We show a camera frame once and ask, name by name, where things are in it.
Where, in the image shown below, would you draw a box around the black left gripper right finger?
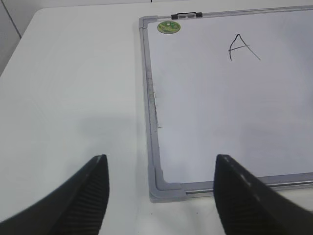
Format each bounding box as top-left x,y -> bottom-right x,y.
213,154 -> 313,235

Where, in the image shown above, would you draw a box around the white board with grey frame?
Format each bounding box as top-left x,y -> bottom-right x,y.
139,6 -> 313,203

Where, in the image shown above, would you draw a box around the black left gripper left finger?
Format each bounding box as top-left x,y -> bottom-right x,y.
0,155 -> 109,235

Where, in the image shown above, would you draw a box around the round green magnet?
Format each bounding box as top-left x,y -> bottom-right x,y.
157,21 -> 181,34

